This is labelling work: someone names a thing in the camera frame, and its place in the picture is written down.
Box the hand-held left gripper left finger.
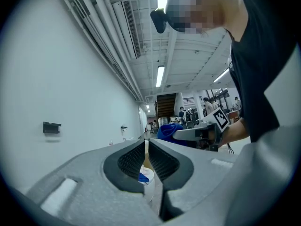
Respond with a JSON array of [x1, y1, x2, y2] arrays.
[[25, 139, 166, 226]]

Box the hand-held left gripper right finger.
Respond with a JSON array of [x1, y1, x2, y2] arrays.
[[149, 138, 238, 221]]

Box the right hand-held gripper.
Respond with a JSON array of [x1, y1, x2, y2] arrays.
[[173, 106, 230, 152]]

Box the blue cleaning cloth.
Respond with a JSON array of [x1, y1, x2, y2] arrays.
[[157, 123, 189, 147]]

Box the person's right forearm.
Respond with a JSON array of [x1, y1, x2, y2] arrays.
[[218, 116, 250, 148]]

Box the dark wooden staircase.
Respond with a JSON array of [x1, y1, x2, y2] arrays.
[[156, 92, 177, 117]]

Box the person in black shirt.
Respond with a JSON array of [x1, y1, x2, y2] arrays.
[[229, 0, 301, 143]]

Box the white ceiling air conditioner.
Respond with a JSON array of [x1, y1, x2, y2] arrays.
[[112, 0, 143, 60]]

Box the person's head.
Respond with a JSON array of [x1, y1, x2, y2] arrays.
[[166, 0, 250, 42]]

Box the white ceiling pipes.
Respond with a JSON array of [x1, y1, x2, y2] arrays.
[[55, 0, 144, 102]]

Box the black wall shelf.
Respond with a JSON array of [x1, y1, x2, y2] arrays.
[[43, 121, 62, 134]]

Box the black head-mounted camera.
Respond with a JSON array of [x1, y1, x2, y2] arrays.
[[150, 7, 171, 34]]

